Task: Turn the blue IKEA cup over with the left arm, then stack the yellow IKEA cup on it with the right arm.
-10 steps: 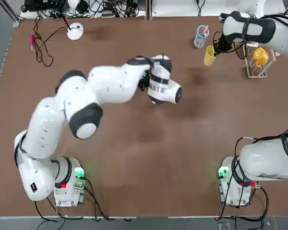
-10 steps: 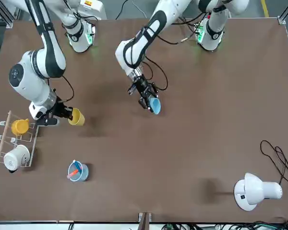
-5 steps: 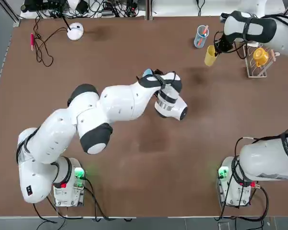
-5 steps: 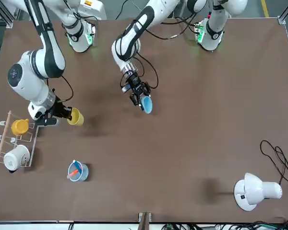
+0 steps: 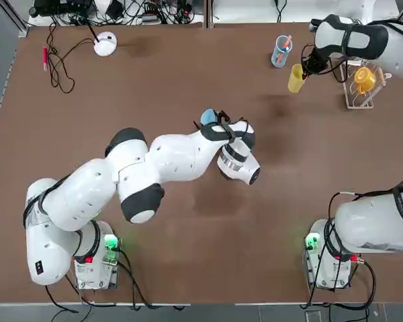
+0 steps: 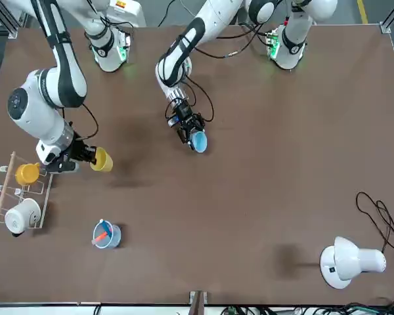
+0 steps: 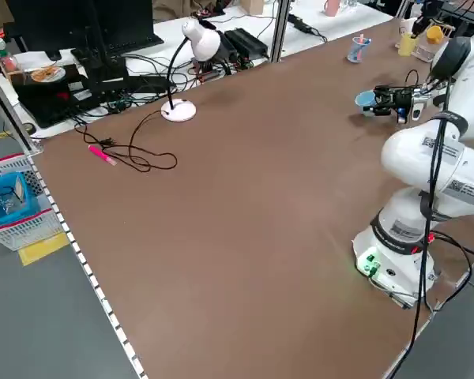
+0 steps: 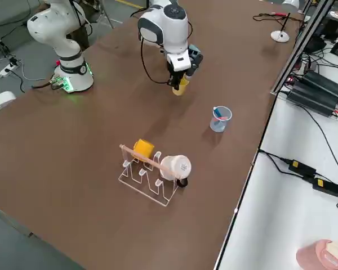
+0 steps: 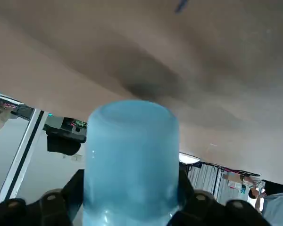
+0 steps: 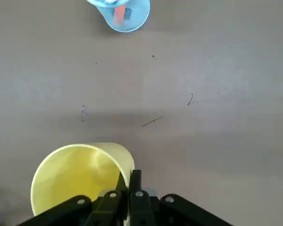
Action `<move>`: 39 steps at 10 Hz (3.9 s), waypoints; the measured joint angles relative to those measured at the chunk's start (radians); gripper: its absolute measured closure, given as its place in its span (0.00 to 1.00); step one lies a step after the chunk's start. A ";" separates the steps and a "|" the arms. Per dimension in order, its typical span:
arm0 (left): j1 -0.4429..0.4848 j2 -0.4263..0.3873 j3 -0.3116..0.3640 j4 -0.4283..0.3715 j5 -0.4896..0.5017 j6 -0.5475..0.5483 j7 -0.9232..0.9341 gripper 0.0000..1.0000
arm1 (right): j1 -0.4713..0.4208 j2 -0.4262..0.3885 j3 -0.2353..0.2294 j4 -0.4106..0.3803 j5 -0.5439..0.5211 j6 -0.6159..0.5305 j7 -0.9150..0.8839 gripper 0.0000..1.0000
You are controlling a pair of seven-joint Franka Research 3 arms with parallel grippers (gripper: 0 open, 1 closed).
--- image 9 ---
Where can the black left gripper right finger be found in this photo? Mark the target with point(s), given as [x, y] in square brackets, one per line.
[202, 209]

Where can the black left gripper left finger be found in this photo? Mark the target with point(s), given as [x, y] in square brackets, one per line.
[49, 207]

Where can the light blue IKEA cup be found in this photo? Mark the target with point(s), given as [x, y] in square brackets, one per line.
[132, 160]

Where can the person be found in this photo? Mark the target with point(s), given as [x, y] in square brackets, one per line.
[276, 207]

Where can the blue pen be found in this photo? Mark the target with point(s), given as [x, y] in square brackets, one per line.
[181, 6]

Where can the aluminium frame rail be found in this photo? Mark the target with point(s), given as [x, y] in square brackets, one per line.
[21, 155]

